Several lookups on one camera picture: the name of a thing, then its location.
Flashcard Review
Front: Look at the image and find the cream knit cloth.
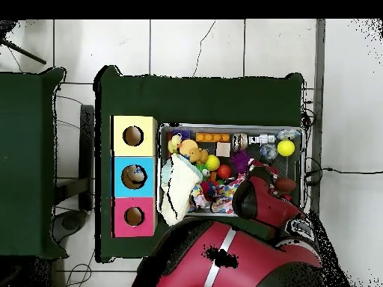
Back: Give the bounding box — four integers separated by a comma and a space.
160, 154, 203, 228

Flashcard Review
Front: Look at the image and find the multicolour polka dot cloth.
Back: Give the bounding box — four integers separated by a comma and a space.
210, 173, 246, 215

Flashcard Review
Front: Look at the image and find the open-top silver can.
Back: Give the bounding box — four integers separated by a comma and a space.
231, 132, 249, 152

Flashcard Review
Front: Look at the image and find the clear plastic blue label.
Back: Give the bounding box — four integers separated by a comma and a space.
260, 144, 279, 162

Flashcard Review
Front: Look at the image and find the shallow clear mesh bin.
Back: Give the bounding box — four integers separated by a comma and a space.
158, 124, 305, 219

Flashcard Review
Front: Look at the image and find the wooden box with three holes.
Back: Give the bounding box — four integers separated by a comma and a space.
111, 115, 158, 238

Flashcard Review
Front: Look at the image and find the orange foam duck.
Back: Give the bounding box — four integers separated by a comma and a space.
177, 139, 209, 166

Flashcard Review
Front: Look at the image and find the small yellow ball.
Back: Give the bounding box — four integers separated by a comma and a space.
205, 155, 221, 172

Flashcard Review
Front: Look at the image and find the small yellow rubber duck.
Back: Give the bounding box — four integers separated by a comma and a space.
167, 134, 182, 156

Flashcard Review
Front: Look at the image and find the wooden cube block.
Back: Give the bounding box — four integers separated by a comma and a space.
215, 142, 231, 158

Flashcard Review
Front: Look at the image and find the small orange ball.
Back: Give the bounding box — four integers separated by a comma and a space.
216, 164, 233, 180

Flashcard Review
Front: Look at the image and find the purple googly-eyed monster toy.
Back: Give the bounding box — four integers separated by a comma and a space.
230, 149, 253, 174

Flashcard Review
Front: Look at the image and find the green cloth side table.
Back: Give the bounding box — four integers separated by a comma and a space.
0, 67, 67, 259

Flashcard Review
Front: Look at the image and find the black cable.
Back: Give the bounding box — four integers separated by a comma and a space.
304, 167, 383, 179

